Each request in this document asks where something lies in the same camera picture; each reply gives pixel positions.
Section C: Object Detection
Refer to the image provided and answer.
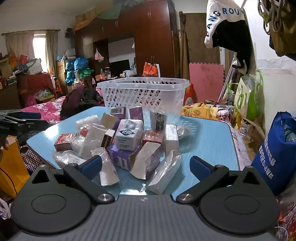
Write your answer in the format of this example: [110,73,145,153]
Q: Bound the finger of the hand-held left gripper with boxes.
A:
[0,116,49,140]
[0,110,42,121]

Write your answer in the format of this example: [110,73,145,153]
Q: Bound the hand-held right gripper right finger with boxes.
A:
[176,156,264,205]

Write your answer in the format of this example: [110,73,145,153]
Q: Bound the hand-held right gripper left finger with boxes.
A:
[30,155,115,205]

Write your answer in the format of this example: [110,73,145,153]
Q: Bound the white plastic basket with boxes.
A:
[96,77,190,124]

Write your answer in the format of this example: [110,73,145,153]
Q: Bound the clear plastic packet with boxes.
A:
[79,124,108,160]
[52,150,88,170]
[91,147,120,187]
[75,114,102,131]
[145,150,182,195]

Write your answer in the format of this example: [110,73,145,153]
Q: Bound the pink floral blanket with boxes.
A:
[20,96,68,121]

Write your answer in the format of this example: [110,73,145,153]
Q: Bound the large purple box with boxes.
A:
[107,144,142,171]

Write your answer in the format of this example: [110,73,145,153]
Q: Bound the small brown box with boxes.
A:
[101,129,116,149]

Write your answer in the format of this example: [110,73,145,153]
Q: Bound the red cloth covered cabinet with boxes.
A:
[17,73,55,100]

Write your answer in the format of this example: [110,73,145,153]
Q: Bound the red box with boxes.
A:
[142,129,164,145]
[54,133,77,152]

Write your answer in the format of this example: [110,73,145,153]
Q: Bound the dark item in clear wrap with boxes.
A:
[177,124,191,140]

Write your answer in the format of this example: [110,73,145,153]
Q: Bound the tall white box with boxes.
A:
[164,124,179,154]

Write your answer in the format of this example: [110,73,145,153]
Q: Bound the yellow paper bag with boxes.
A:
[0,135,31,198]

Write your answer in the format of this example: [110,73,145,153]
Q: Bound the white and blue box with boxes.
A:
[115,119,144,151]

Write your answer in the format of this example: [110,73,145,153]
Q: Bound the dark purple clothes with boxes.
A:
[60,85,102,121]

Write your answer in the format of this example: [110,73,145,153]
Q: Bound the purple box with white side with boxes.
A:
[130,141,161,180]

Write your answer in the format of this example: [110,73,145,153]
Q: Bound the yellow and red blanket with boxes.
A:
[181,101,232,121]

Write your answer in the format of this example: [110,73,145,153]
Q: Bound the purple box with barcode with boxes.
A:
[110,107,127,120]

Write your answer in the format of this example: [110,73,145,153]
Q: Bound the dark printed box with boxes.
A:
[150,110,167,130]

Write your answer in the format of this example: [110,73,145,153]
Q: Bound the blue plastic bags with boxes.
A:
[65,57,90,85]

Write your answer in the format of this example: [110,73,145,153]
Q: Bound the beige curtain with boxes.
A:
[5,30,59,77]

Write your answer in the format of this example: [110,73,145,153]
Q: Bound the small purple box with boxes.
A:
[129,106,144,122]

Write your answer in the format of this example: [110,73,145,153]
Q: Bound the window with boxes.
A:
[33,34,47,72]

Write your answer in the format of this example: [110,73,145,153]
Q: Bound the blue shopping bag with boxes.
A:
[251,111,296,196]

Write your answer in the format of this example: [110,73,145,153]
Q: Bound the green and white bag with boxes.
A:
[233,70,264,121]

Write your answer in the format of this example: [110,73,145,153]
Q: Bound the pink foam mat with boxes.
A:
[189,62,224,102]

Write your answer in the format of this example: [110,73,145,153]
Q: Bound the red and white plastic bag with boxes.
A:
[94,48,104,63]

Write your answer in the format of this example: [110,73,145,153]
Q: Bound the black television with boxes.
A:
[109,59,131,77]

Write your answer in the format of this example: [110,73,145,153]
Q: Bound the orange and white plastic bag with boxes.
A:
[142,62,161,78]

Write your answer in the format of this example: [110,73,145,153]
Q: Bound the brown wooden door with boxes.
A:
[184,12,221,66]

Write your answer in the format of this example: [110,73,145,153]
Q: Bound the green cloth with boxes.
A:
[97,0,123,20]

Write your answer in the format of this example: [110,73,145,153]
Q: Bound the black hanging garment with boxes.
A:
[212,20,253,75]

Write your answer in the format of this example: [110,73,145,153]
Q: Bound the brown wooden wardrobe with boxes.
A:
[74,0,181,79]

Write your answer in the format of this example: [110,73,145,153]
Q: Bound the brown hanging bag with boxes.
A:
[269,0,296,57]

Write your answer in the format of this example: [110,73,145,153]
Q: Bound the hanging grey cords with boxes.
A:
[258,0,287,36]

